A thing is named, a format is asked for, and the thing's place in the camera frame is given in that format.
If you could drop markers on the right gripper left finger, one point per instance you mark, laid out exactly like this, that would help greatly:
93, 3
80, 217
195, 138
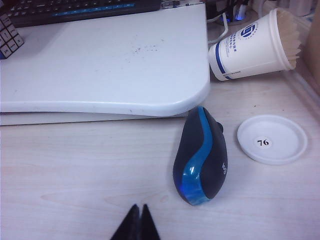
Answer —
127, 225

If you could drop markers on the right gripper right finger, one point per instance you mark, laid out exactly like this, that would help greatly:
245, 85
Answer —
150, 225

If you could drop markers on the Rubik's cube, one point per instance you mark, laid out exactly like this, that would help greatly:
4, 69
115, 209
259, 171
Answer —
10, 40

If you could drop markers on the black and blue computer mouse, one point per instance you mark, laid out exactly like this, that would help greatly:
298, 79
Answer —
202, 160

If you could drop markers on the grey riser base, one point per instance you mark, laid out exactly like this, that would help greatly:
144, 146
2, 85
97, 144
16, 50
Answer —
87, 119

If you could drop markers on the white round lid numbered 76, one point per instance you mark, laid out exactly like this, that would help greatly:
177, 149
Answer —
272, 140

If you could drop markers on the white desk riser board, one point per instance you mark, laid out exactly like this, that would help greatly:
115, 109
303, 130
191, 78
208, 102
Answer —
100, 62

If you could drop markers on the black computer keyboard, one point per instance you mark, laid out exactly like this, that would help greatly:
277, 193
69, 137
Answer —
82, 11

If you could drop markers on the beige pleated paper stack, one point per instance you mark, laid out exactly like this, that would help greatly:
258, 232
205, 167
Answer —
290, 37

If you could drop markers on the brown cardboard box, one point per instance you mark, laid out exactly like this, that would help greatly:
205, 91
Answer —
313, 55

